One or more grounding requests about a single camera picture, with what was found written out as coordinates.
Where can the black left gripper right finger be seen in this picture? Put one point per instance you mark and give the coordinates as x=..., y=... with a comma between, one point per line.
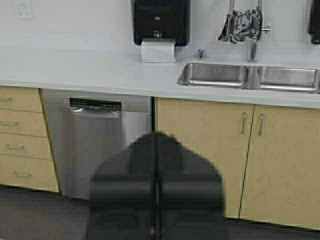
x=191, y=193

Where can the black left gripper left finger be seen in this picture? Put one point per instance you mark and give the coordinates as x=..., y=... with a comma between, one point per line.
x=123, y=194

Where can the black white patterned cloth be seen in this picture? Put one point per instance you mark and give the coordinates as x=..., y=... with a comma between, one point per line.
x=244, y=25

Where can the stainless steel dishwasher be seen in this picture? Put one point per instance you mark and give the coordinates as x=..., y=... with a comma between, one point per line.
x=87, y=127

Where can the wooden sink cabinet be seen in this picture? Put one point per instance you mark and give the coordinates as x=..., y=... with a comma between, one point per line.
x=268, y=156

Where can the wooden drawer cabinet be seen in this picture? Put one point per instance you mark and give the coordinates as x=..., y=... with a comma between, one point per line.
x=26, y=155

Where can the stainless steel double sink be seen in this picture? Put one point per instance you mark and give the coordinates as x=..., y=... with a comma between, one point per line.
x=267, y=78

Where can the small chrome air gap cap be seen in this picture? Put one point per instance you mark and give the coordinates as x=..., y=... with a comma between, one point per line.
x=200, y=54

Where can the white paper towel sheet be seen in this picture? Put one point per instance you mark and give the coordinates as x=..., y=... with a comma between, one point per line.
x=158, y=51

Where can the chrome kitchen faucet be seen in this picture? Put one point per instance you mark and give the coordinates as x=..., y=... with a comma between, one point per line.
x=254, y=44

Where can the black paper towel dispenser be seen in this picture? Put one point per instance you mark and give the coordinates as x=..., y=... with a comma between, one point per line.
x=161, y=19

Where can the black soap dispenser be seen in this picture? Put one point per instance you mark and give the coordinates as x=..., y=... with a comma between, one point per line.
x=314, y=22

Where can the white wall outlet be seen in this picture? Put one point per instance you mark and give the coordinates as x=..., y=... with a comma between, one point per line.
x=23, y=9

